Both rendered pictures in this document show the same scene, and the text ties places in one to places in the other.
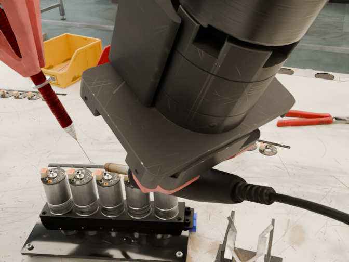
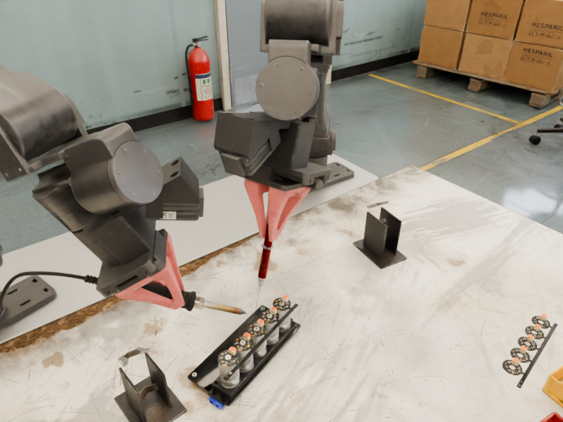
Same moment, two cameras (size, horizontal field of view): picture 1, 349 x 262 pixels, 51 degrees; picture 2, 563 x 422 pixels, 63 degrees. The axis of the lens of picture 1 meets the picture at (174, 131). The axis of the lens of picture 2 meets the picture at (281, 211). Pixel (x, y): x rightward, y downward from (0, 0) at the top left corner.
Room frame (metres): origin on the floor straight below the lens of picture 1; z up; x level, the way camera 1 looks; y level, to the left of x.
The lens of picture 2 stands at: (0.51, -0.28, 1.27)
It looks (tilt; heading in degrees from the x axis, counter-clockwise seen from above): 33 degrees down; 119
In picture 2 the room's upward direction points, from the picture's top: straight up
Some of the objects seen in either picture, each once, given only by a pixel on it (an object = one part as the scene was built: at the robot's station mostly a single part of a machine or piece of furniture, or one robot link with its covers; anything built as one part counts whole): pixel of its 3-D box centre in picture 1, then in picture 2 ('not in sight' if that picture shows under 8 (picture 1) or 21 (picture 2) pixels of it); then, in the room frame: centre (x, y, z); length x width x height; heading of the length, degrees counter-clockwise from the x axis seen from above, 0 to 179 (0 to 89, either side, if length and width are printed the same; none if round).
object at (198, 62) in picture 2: not in sight; (200, 79); (-1.48, 2.21, 0.29); 0.16 x 0.15 x 0.55; 66
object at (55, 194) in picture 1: (58, 194); (281, 316); (0.29, 0.12, 0.79); 0.02 x 0.02 x 0.05
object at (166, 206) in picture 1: (165, 198); (229, 370); (0.28, 0.01, 0.79); 0.02 x 0.02 x 0.05
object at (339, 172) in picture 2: not in sight; (312, 166); (0.14, 0.55, 0.79); 0.20 x 0.07 x 0.08; 63
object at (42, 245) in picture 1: (110, 232); (247, 352); (0.27, 0.07, 0.76); 0.16 x 0.07 x 0.01; 83
